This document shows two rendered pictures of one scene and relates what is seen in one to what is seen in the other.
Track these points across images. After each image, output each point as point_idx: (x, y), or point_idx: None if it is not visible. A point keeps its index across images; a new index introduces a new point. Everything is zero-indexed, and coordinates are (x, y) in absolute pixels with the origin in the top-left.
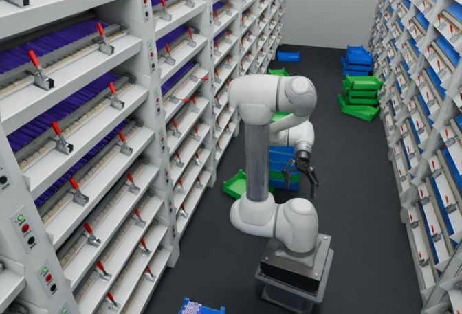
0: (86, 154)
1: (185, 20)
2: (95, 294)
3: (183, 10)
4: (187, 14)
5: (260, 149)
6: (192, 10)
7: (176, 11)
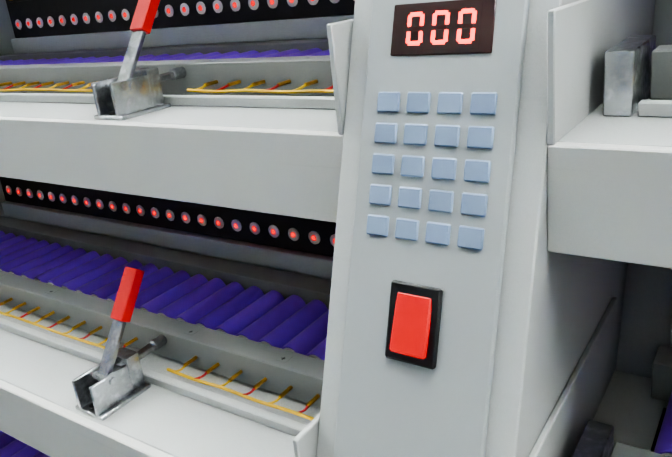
0: None
1: (14, 429)
2: None
3: (30, 369)
4: (4, 398)
5: None
6: (59, 418)
7: (15, 346)
